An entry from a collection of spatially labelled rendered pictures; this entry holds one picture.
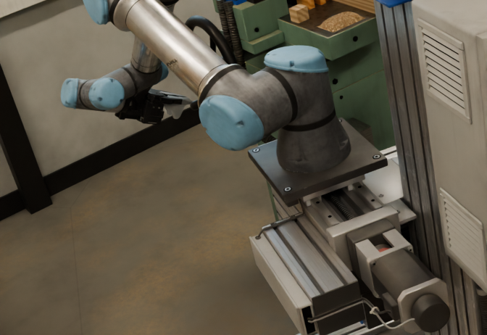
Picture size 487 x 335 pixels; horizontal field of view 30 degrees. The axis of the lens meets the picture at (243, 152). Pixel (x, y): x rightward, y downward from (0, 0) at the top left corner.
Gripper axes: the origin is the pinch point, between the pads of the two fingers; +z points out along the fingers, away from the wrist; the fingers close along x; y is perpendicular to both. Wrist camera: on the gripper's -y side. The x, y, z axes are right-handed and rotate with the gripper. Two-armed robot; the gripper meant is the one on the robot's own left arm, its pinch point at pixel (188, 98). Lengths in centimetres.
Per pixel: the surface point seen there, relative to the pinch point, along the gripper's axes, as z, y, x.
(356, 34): 19, -30, 38
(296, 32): 12.3, -25.8, 23.6
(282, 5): 12.2, -31.0, 15.1
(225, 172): 68, 45, -76
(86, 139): 28, 50, -123
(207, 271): 36, 63, -24
